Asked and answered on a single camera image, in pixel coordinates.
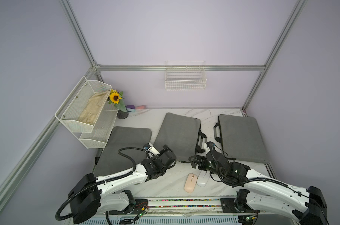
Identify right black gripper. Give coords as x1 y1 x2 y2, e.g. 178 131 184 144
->
189 154 224 177

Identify white computer mouse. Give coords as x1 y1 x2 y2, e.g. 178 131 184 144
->
197 171 210 187

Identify grey laptop bag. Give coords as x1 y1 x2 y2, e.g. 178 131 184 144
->
214 114 270 164
92 126 153 178
153 113 207 163

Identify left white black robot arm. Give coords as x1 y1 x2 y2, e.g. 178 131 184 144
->
55 143 176 224

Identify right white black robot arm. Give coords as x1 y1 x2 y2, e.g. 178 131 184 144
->
189 142 329 225

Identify pink computer mouse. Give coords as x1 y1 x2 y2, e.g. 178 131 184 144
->
184 173 198 193

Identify pastel toy mushrooms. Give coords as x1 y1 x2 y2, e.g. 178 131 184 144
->
126 105 146 112

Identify lower white mesh shelf basket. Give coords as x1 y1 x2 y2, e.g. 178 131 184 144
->
79 103 118 149

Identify white mesh shelf basket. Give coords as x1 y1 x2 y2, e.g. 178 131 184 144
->
55 77 112 133
79 103 118 149

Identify artificial sunflower bouquet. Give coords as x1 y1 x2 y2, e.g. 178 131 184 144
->
108 89 127 112

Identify beige cloth in basket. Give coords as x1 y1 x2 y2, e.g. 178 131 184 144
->
78 91 110 125

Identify upper white mesh shelf basket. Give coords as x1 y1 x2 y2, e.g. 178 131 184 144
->
55 77 112 133

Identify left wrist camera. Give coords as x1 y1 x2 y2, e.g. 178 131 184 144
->
143 143 160 158

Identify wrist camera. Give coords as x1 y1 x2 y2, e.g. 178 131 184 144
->
203 142 215 151
143 143 160 158

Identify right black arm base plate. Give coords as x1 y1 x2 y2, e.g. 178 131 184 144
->
220 198 257 213

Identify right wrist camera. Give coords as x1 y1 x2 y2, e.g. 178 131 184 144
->
203 142 215 151

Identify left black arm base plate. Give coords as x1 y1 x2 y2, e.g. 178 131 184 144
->
109 199 148 215

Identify white wire wall basket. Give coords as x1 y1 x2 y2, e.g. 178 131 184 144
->
165 61 207 91

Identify aluminium frame rails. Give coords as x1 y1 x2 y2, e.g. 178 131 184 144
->
0 1 307 215

